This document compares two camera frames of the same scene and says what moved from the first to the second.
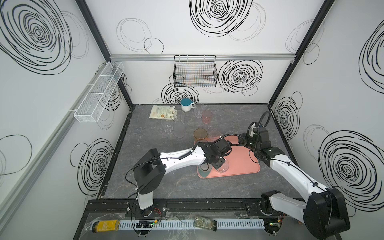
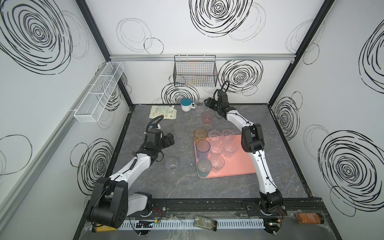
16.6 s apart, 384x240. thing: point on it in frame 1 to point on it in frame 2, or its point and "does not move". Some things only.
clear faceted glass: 214,135 does not move
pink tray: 241,161 does not move
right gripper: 255,133 to 215,105
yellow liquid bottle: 108,225 does not move
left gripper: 216,160 to 167,140
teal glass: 204,169 does not move
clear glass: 167,123 to 230,147
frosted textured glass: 179,129 does not move
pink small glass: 206,116 does not move
